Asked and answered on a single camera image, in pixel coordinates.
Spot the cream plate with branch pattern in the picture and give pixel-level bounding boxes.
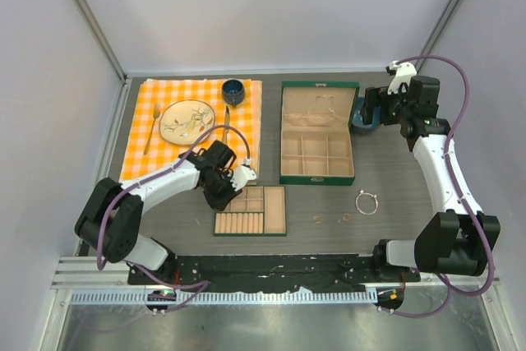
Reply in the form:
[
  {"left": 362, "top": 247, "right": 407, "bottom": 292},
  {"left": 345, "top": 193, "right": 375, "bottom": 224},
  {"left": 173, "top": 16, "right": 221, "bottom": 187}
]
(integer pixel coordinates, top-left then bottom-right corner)
[{"left": 159, "top": 99, "right": 215, "bottom": 145}]

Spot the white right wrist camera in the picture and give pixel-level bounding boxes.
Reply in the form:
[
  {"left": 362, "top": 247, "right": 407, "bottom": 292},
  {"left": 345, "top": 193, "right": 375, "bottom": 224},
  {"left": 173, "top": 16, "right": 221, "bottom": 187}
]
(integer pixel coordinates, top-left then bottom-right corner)
[{"left": 386, "top": 61, "right": 417, "bottom": 95}]

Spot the silver beaded bracelet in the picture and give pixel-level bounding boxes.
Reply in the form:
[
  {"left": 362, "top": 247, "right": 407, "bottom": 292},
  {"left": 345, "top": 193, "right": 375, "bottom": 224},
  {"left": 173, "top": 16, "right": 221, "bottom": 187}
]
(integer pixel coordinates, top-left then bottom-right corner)
[{"left": 355, "top": 189, "right": 380, "bottom": 216}]

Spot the blue ceramic bowl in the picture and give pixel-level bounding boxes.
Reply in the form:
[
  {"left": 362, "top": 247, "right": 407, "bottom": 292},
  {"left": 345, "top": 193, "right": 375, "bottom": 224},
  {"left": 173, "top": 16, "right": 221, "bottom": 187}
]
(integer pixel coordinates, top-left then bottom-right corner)
[{"left": 351, "top": 96, "right": 381, "bottom": 135}]

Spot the gold fork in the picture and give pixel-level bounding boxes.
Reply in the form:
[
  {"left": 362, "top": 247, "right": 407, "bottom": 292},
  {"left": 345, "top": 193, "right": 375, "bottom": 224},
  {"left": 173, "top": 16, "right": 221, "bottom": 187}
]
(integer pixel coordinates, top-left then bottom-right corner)
[{"left": 143, "top": 104, "right": 161, "bottom": 155}]

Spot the yellow white checkered cloth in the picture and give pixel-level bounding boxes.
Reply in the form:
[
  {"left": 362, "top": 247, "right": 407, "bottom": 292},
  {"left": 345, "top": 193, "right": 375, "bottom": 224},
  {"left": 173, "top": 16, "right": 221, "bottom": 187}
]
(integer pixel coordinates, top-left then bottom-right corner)
[{"left": 119, "top": 79, "right": 262, "bottom": 181}]

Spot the green jewelry box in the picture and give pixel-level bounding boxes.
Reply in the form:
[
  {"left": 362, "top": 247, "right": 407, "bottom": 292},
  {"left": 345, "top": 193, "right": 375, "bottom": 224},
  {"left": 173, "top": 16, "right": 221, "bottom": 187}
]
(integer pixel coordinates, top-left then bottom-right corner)
[{"left": 279, "top": 81, "right": 360, "bottom": 186}]

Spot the dark blue ceramic mug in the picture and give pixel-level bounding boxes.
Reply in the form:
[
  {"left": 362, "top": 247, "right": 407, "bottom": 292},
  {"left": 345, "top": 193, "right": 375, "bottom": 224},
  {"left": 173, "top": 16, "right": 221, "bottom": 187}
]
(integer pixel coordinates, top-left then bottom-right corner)
[{"left": 221, "top": 79, "right": 246, "bottom": 108}]

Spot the aluminium front rail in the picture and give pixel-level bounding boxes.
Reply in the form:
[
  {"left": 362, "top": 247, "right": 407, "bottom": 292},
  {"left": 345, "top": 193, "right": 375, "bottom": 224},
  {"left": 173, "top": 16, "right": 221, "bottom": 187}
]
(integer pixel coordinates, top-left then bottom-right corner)
[{"left": 51, "top": 255, "right": 503, "bottom": 307}]

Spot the green jewelry tray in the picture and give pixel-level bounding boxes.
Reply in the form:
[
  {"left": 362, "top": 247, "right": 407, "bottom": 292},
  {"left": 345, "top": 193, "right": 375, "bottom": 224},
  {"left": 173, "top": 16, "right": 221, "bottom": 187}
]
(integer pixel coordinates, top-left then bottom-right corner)
[{"left": 213, "top": 186, "right": 287, "bottom": 237}]

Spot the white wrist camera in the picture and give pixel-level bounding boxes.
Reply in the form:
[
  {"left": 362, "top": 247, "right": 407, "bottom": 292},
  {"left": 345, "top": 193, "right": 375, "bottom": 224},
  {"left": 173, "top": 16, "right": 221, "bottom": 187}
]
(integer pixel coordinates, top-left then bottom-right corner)
[
  {"left": 386, "top": 61, "right": 417, "bottom": 95},
  {"left": 230, "top": 158, "right": 257, "bottom": 192}
]

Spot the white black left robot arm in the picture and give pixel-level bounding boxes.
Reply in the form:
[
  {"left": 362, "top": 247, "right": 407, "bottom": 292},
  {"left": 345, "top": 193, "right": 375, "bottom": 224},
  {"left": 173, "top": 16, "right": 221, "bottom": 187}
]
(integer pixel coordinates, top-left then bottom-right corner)
[{"left": 75, "top": 141, "right": 242, "bottom": 284}]

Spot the silver chain necklace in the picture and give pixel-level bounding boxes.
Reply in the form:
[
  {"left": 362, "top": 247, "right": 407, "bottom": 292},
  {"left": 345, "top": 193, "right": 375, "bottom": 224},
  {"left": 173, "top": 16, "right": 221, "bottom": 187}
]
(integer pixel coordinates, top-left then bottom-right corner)
[{"left": 308, "top": 95, "right": 335, "bottom": 116}]

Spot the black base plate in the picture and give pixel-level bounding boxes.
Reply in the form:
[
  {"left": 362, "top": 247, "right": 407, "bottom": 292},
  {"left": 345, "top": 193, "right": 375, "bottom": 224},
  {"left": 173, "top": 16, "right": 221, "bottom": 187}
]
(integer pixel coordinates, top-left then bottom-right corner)
[{"left": 153, "top": 254, "right": 420, "bottom": 293}]

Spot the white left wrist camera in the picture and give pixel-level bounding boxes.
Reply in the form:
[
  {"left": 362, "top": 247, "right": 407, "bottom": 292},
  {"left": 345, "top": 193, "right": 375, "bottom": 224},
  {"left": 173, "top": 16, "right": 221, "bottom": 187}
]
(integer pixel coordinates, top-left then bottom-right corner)
[{"left": 230, "top": 158, "right": 257, "bottom": 192}]

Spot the gold knife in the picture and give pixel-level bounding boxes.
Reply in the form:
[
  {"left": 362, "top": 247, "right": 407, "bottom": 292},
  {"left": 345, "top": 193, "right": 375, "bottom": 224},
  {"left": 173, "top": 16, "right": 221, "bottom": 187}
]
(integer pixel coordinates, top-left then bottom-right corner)
[{"left": 221, "top": 105, "right": 230, "bottom": 145}]

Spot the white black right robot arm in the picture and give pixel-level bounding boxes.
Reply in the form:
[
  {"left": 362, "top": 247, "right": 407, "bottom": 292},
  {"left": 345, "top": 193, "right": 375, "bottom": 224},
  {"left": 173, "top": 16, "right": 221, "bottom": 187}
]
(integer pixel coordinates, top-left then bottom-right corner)
[{"left": 360, "top": 76, "right": 501, "bottom": 281}]

